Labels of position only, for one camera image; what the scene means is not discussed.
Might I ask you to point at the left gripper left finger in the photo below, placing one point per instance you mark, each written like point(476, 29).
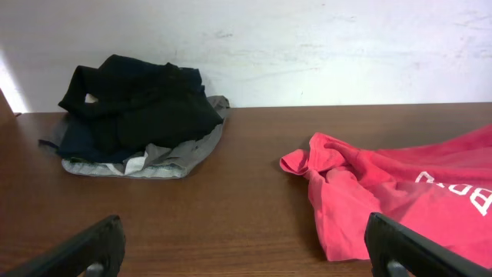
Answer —
point(97, 251)

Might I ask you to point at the black folded garment on pile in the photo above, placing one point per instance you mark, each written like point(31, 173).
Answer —
point(128, 104)

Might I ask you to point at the red printed t-shirt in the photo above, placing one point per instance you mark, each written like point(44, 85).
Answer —
point(441, 191)

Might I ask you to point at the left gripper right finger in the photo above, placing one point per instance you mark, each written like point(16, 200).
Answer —
point(396, 250)

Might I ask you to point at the grey folded garment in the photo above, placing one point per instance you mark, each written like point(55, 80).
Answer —
point(154, 162)

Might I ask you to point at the navy folded garment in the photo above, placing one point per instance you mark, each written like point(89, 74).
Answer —
point(78, 143)

